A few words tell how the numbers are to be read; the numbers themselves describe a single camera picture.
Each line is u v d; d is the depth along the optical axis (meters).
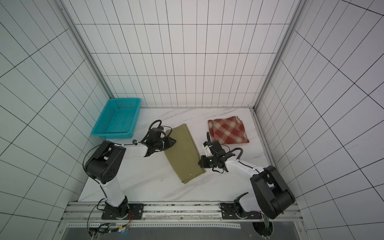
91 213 0.70
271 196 0.43
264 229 0.69
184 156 0.91
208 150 0.81
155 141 0.78
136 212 0.73
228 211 0.72
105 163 0.49
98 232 0.71
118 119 1.13
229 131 1.03
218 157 0.69
